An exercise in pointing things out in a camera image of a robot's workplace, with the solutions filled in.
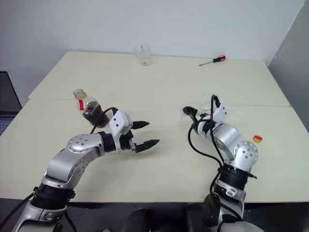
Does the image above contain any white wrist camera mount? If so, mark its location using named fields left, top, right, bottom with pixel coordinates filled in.
left=211, top=101, right=229, bottom=122
left=109, top=108, right=133, bottom=153

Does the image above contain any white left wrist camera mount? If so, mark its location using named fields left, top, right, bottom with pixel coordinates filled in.
left=109, top=108, right=133, bottom=153

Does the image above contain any orange and black screwdriver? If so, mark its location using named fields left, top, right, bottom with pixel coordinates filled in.
left=198, top=55, right=227, bottom=67

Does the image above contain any clear glass tumbler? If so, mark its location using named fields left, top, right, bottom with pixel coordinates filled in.
left=133, top=43, right=151, bottom=67

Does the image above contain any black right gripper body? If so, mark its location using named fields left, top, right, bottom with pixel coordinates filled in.
left=191, top=112, right=213, bottom=126

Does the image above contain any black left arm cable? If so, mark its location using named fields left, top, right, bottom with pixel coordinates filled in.
left=89, top=106, right=120, bottom=135

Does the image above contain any dark rounded shape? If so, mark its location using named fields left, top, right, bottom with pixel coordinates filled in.
left=185, top=203, right=209, bottom=232
left=120, top=208, right=158, bottom=232

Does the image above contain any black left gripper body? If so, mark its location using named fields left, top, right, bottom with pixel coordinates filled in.
left=119, top=129, right=138, bottom=152

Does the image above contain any dark laptop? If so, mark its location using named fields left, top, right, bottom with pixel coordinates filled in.
left=0, top=70, right=23, bottom=136

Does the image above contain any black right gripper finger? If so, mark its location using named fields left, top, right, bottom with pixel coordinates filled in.
left=182, top=106, right=198, bottom=122

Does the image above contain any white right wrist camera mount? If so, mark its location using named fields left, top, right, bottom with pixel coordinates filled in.
left=211, top=101, right=229, bottom=122

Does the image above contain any small bottle with dark contents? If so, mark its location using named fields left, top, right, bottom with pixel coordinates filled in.
left=72, top=88, right=110, bottom=128

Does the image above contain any grey partition panel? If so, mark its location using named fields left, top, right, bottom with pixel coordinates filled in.
left=266, top=0, right=309, bottom=134

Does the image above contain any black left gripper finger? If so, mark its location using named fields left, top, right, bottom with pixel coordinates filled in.
left=131, top=120, right=151, bottom=131
left=134, top=139, right=161, bottom=154

